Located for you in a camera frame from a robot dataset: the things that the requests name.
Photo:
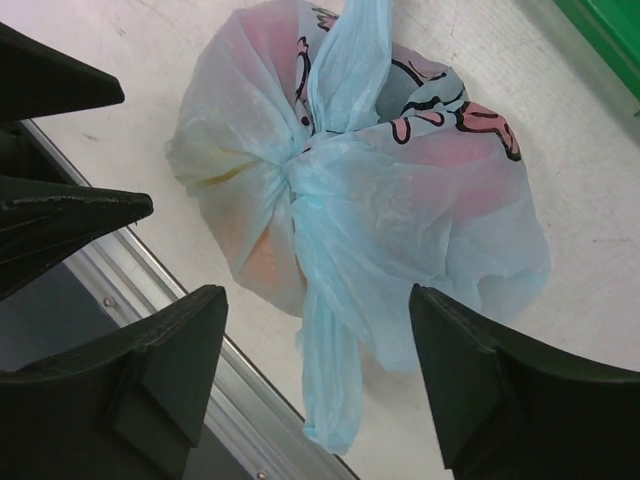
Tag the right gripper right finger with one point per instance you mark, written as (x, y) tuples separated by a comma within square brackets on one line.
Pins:
[(508, 406)]

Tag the orange fruit in bag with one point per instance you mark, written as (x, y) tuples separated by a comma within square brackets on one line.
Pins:
[(260, 251)]

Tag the green plastic tray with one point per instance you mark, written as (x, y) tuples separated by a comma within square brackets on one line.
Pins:
[(611, 27)]

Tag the blue printed plastic bag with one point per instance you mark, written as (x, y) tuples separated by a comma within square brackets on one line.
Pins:
[(394, 177)]

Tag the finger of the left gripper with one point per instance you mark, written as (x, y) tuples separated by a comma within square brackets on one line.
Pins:
[(38, 81), (43, 223)]

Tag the aluminium front rail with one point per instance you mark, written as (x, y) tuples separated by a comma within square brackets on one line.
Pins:
[(246, 429)]

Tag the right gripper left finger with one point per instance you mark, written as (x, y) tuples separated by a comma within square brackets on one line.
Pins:
[(128, 405)]

